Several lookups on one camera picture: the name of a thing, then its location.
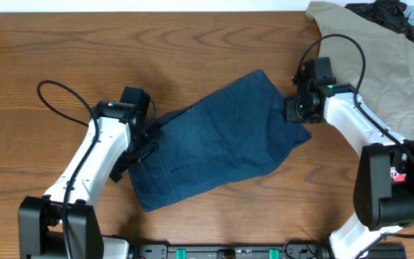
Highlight navy blue shorts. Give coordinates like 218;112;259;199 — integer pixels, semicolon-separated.
129;70;311;212

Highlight black patterned garment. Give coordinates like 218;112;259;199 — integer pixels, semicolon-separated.
345;0;414;43

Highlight red garment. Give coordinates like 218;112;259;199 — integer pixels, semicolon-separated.
387;170;414;227

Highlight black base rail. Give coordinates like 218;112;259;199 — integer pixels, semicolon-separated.
102;235;408;259

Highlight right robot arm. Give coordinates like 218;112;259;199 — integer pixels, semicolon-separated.
284;58;414;258

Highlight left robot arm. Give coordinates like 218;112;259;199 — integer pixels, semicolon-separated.
18;86;158;258

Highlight khaki beige garment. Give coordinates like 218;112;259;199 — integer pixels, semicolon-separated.
305;1;414;140

